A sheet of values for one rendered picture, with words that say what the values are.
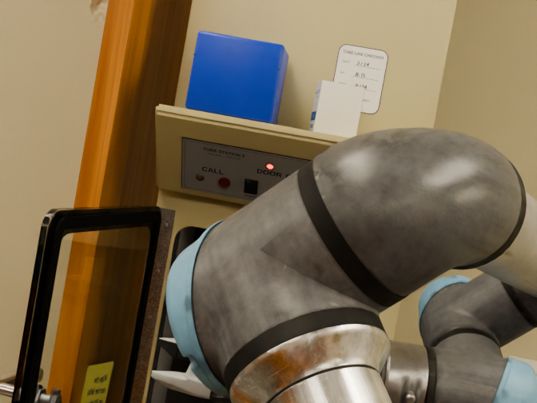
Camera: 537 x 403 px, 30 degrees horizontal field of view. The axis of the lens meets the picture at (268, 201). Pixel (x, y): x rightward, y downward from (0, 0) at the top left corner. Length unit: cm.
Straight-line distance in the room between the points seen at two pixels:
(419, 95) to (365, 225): 61
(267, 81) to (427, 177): 50
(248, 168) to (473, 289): 30
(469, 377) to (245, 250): 36
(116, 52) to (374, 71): 31
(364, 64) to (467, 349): 41
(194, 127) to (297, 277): 51
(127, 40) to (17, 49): 60
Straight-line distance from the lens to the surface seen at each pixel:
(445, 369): 97
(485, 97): 169
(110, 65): 118
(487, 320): 104
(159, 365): 130
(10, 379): 107
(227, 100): 114
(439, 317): 105
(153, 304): 127
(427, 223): 65
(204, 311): 69
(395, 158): 66
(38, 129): 175
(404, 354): 96
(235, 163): 117
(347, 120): 116
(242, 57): 114
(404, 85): 124
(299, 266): 66
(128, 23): 118
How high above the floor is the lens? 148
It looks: 3 degrees down
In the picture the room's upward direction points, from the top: 10 degrees clockwise
